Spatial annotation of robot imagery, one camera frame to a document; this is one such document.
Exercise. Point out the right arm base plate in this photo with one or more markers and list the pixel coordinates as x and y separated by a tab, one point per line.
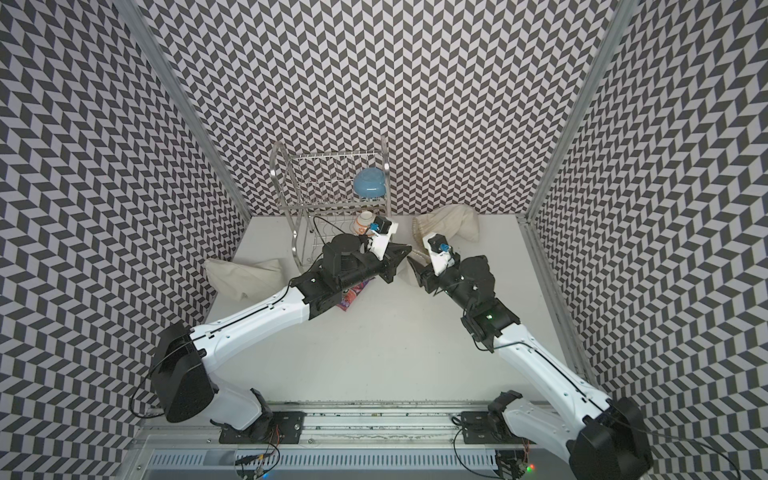
486	428

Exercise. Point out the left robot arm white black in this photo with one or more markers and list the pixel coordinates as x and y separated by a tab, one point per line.
184	371

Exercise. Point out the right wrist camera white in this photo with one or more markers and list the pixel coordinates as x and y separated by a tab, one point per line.
440	252

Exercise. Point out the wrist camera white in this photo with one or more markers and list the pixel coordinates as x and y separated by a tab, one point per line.
381	230
440	252

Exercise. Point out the pink candy packet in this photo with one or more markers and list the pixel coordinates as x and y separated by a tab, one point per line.
349	296

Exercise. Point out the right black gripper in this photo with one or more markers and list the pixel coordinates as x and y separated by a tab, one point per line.
426	274

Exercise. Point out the aluminium rail frame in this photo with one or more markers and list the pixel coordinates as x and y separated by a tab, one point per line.
339	441

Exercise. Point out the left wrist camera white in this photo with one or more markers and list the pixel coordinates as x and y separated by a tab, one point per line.
381	230

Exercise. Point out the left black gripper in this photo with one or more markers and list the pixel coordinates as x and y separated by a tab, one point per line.
393	256

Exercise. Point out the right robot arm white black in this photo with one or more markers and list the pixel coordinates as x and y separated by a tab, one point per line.
597	436

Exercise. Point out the beige cloth bag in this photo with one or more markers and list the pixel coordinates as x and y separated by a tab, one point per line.
451	220
241	282

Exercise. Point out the metal wire dish rack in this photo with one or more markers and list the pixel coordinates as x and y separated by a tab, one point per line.
315	192

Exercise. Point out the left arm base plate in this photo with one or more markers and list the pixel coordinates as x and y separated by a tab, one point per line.
281	427

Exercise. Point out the blue bowl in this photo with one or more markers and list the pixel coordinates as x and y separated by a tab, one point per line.
370	183

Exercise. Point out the beige drawstring bag front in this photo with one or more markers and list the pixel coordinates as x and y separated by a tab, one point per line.
405	271

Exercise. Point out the white orange bowl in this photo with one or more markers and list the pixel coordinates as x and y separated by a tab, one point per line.
362	222

